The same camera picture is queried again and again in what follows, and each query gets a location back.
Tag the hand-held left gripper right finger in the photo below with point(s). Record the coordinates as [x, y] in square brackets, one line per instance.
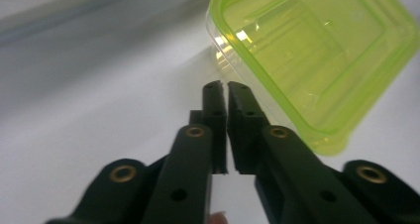
[246, 125]

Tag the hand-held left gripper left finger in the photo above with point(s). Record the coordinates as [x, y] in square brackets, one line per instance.
[214, 118]

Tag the green container lid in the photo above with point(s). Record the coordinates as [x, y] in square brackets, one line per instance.
[317, 62]

